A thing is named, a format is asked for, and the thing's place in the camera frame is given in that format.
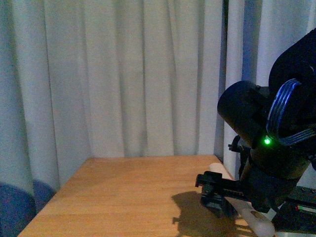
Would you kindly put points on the beige hand brush black bristles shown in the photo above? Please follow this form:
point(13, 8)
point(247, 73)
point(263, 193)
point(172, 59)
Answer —
point(258, 223)

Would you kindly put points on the light green curtain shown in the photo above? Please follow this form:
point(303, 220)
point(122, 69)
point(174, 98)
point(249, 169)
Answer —
point(128, 78)

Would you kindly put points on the wooden bedside cabinet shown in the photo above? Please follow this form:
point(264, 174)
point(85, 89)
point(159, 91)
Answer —
point(134, 197)

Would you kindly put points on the blue rounded chair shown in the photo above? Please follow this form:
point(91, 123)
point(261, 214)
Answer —
point(18, 208)

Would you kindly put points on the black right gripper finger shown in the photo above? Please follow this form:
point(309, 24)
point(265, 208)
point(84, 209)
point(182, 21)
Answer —
point(218, 205)

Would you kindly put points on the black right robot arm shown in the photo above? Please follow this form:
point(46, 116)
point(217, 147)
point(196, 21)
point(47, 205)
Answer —
point(275, 129)

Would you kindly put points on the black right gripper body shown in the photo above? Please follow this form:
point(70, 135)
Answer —
point(290, 208)

